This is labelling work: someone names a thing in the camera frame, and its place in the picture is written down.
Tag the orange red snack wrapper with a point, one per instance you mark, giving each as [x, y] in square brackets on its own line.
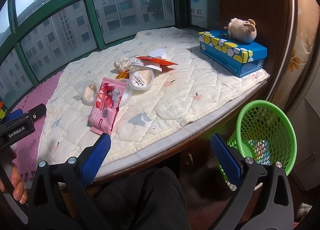
[155, 61]

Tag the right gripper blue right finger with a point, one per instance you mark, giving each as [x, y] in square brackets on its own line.
[274, 206]

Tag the white plastic cup lid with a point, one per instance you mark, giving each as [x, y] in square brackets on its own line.
[146, 64]

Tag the round labelled pudding cup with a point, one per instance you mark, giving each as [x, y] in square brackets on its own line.
[141, 79]

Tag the orange candy wrapper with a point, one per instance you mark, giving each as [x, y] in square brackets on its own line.
[123, 75]

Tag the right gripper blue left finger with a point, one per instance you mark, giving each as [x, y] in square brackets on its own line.
[47, 209]

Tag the clear round plastic cup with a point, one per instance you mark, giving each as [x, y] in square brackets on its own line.
[87, 91]

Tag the green plastic mesh wastebasket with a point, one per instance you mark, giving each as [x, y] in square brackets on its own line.
[262, 132]

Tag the floral cream curtain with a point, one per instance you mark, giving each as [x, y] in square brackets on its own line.
[307, 26]

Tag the beige plush toy animal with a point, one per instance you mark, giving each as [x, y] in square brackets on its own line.
[241, 30]

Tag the pink foam floor mat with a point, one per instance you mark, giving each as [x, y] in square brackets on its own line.
[26, 149]

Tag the green window frame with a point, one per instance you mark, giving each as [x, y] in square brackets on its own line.
[40, 37]

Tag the blue yellow dotted tissue box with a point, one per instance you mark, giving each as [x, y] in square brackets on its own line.
[238, 58]

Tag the grey wooden cabinet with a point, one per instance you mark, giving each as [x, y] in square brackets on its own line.
[305, 121]

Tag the white tissue piece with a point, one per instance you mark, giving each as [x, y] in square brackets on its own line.
[158, 53]

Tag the person's left hand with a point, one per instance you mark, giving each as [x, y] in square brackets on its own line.
[19, 193]

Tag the white paper ball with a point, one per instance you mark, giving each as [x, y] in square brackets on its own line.
[122, 64]

